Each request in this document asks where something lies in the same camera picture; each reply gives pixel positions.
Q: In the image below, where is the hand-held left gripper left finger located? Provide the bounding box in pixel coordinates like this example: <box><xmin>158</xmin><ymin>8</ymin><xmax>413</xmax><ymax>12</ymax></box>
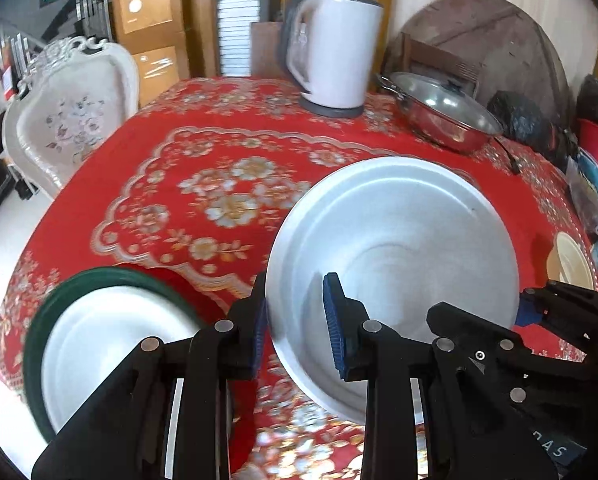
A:
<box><xmin>31</xmin><ymin>271</ymin><xmax>270</xmax><ymax>480</ymax></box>

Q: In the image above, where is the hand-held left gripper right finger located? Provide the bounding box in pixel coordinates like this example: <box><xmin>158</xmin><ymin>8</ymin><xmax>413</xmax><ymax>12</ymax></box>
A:
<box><xmin>323</xmin><ymin>272</ymin><xmax>560</xmax><ymax>480</ymax></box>

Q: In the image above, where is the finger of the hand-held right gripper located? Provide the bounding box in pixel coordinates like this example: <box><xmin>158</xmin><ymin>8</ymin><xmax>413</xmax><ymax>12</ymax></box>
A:
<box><xmin>516</xmin><ymin>281</ymin><xmax>598</xmax><ymax>348</ymax></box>
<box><xmin>426</xmin><ymin>301</ymin><xmax>598</xmax><ymax>413</ymax></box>

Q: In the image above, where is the green-rimmed white plate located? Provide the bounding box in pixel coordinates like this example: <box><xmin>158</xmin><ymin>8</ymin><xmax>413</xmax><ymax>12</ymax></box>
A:
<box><xmin>23</xmin><ymin>267</ymin><xmax>214</xmax><ymax>443</ymax></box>

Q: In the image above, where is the white bowl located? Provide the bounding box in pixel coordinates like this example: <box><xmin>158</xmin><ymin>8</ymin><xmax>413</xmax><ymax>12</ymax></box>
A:
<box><xmin>546</xmin><ymin>232</ymin><xmax>597</xmax><ymax>291</ymax></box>

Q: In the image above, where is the clear blue plastic bag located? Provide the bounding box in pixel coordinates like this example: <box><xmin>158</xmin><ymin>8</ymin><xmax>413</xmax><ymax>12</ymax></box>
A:
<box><xmin>566</xmin><ymin>152</ymin><xmax>598</xmax><ymax>261</ymax></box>

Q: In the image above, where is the red floral tablecloth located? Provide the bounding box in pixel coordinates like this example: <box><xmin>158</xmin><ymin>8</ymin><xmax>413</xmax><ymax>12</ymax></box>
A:
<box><xmin>0</xmin><ymin>76</ymin><xmax>598</xmax><ymax>480</ymax></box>

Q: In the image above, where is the steel pot with glass lid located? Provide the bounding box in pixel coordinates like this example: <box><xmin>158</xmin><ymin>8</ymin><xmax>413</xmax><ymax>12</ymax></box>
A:
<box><xmin>376</xmin><ymin>71</ymin><xmax>504</xmax><ymax>155</ymax></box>

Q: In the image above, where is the round wooden board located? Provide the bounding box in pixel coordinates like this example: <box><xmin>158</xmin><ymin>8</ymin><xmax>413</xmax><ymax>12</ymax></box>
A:
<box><xmin>384</xmin><ymin>0</ymin><xmax>572</xmax><ymax>126</ymax></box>

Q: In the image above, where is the white electric kettle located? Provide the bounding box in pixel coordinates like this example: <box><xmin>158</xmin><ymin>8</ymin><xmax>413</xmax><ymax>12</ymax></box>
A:
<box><xmin>278</xmin><ymin>0</ymin><xmax>384</xmax><ymax>118</ymax></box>

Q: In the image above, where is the white carved upholstered chair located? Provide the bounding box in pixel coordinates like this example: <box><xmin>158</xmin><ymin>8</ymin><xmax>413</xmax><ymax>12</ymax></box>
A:
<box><xmin>1</xmin><ymin>35</ymin><xmax>140</xmax><ymax>198</ymax></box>

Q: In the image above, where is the brown cardboard sheet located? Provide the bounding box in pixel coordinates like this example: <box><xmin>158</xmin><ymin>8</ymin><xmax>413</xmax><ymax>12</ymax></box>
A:
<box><xmin>250</xmin><ymin>21</ymin><xmax>284</xmax><ymax>78</ymax></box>

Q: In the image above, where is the white louvered door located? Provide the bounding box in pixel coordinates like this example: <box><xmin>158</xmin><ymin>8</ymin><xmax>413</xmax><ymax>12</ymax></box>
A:
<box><xmin>216</xmin><ymin>0</ymin><xmax>284</xmax><ymax>78</ymax></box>

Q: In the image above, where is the metal stair railing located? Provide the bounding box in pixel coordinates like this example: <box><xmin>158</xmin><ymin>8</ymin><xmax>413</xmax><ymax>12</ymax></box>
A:
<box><xmin>0</xmin><ymin>0</ymin><xmax>112</xmax><ymax>91</ymax></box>

